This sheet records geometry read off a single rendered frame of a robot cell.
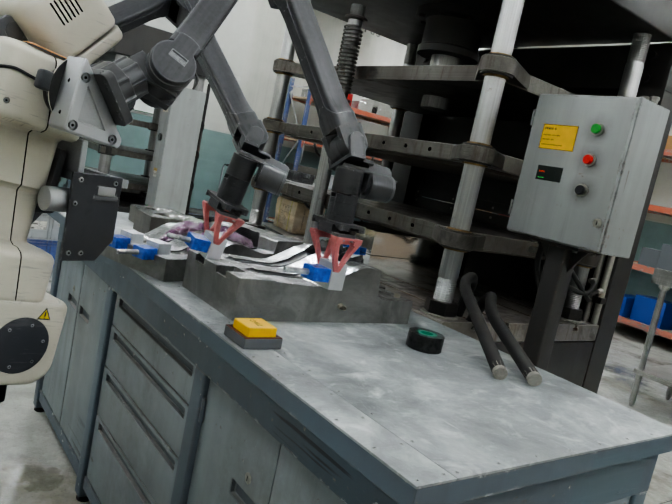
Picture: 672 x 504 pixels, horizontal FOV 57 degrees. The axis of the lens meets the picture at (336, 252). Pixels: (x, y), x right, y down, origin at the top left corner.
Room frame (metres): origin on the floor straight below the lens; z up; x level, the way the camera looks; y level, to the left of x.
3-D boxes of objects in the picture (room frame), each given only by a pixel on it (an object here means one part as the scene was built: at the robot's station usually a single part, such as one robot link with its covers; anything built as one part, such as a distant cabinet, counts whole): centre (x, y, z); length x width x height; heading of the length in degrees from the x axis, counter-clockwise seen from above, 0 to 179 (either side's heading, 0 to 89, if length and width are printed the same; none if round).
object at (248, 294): (1.49, 0.06, 0.87); 0.50 x 0.26 x 0.14; 128
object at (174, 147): (6.12, 2.12, 1.03); 1.54 x 0.94 x 2.06; 36
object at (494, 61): (2.48, -0.27, 1.45); 1.29 x 0.82 x 0.19; 38
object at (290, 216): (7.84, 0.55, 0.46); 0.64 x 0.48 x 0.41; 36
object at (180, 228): (1.71, 0.35, 0.90); 0.26 x 0.18 x 0.08; 145
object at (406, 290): (2.50, -0.27, 0.76); 1.30 x 0.84 x 0.07; 38
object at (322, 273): (1.21, 0.04, 0.94); 0.13 x 0.05 x 0.05; 128
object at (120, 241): (1.52, 0.54, 0.86); 0.13 x 0.05 x 0.05; 145
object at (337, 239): (1.23, 0.00, 0.99); 0.07 x 0.07 x 0.09; 38
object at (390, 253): (2.41, -0.23, 0.87); 0.50 x 0.27 x 0.17; 128
